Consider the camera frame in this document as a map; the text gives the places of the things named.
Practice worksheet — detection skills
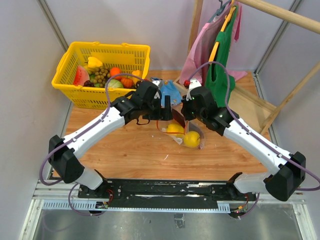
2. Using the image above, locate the wooden clothes rack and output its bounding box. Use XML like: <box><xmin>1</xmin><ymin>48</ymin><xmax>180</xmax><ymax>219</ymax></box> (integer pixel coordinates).
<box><xmin>174</xmin><ymin>0</ymin><xmax>320</xmax><ymax>135</ymax></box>

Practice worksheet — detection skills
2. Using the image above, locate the purple sweet potato toy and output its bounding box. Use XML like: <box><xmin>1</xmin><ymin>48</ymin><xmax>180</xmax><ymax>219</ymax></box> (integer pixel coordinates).
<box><xmin>172</xmin><ymin>109</ymin><xmax>186</xmax><ymax>128</ymax></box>

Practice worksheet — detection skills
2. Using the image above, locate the small orange pumpkin toy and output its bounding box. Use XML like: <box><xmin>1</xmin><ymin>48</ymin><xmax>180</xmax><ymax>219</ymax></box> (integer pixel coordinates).
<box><xmin>120</xmin><ymin>77</ymin><xmax>134</xmax><ymax>89</ymax></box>

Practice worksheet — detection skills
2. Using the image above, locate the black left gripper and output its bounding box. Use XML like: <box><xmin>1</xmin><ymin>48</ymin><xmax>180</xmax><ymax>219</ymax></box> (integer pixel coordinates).
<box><xmin>142</xmin><ymin>95</ymin><xmax>174</xmax><ymax>121</ymax></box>

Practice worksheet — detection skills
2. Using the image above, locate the yellow plastic basket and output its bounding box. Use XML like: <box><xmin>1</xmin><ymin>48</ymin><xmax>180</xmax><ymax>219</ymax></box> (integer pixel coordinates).
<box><xmin>51</xmin><ymin>41</ymin><xmax>151</xmax><ymax>110</ymax></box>

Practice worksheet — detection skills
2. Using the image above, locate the green cabbage toy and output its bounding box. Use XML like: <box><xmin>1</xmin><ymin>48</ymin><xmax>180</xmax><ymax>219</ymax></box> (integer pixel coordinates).
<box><xmin>107</xmin><ymin>79</ymin><xmax>124</xmax><ymax>89</ymax></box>

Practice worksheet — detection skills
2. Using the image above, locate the dark grape bunch toy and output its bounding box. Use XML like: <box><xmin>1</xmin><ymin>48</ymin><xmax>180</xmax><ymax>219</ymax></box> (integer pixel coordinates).
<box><xmin>83</xmin><ymin>80</ymin><xmax>95</xmax><ymax>88</ymax></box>

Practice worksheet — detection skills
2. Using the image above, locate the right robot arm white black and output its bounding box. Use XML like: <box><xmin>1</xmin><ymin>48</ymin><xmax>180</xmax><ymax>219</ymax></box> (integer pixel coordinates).
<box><xmin>181</xmin><ymin>86</ymin><xmax>306</xmax><ymax>202</ymax></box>

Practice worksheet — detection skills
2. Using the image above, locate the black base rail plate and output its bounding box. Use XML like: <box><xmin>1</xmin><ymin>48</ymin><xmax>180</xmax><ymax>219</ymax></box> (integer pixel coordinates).
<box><xmin>77</xmin><ymin>178</ymin><xmax>256</xmax><ymax>211</ymax></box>

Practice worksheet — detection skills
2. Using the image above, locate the green shirt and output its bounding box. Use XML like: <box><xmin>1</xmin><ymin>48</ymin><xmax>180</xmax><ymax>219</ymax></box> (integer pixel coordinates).
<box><xmin>204</xmin><ymin>7</ymin><xmax>238</xmax><ymax>108</ymax></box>

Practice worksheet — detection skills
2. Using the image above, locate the yellow lemon toy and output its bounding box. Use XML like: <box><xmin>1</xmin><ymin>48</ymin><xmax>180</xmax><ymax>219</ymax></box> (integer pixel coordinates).
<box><xmin>183</xmin><ymin>131</ymin><xmax>201</xmax><ymax>148</ymax></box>

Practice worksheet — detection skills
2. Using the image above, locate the grey hanger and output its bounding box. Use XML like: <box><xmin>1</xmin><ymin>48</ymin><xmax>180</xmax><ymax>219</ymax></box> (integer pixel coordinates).
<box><xmin>208</xmin><ymin>0</ymin><xmax>231</xmax><ymax>23</ymax></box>

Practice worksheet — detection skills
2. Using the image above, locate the clear zip top bag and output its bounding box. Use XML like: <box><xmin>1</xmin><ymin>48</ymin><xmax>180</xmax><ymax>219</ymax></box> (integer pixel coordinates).
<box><xmin>156</xmin><ymin>104</ymin><xmax>206</xmax><ymax>150</ymax></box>

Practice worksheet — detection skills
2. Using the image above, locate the longan bunch toy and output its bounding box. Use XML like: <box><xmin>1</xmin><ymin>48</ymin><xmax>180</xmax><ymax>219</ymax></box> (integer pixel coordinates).
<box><xmin>89</xmin><ymin>66</ymin><xmax>111</xmax><ymax>87</ymax></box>

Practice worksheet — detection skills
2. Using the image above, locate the orange fruit toy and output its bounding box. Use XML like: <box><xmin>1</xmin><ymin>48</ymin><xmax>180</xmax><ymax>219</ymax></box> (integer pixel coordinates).
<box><xmin>109</xmin><ymin>67</ymin><xmax>122</xmax><ymax>77</ymax></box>

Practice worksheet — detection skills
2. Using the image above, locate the watermelon slice toy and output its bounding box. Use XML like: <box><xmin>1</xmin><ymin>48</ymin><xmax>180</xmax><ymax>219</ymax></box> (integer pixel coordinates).
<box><xmin>73</xmin><ymin>65</ymin><xmax>90</xmax><ymax>86</ymax></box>

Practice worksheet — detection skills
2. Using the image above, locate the blue patterned cloth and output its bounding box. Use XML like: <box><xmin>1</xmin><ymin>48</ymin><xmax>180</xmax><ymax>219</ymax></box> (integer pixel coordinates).
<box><xmin>150</xmin><ymin>77</ymin><xmax>182</xmax><ymax>108</ymax></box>

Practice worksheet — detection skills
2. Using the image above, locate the orange bell pepper toy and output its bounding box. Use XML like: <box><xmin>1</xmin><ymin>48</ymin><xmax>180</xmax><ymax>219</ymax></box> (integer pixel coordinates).
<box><xmin>131</xmin><ymin>70</ymin><xmax>141</xmax><ymax>85</ymax></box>

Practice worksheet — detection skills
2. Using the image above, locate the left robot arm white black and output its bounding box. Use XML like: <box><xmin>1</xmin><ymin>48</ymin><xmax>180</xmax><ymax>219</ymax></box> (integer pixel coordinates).
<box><xmin>48</xmin><ymin>80</ymin><xmax>172</xmax><ymax>198</ymax></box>

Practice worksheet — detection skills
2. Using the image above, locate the yellow hanger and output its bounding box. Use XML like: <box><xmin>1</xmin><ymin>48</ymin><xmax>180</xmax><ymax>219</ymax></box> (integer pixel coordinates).
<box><xmin>208</xmin><ymin>6</ymin><xmax>237</xmax><ymax>62</ymax></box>

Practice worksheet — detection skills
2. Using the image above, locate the pink shirt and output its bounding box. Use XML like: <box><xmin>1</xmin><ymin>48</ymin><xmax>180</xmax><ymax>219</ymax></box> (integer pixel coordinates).
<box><xmin>179</xmin><ymin>3</ymin><xmax>247</xmax><ymax>85</ymax></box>

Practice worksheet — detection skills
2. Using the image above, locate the yellow bell pepper toy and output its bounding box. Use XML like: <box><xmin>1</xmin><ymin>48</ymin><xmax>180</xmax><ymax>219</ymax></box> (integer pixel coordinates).
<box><xmin>87</xmin><ymin>56</ymin><xmax>103</xmax><ymax>69</ymax></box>

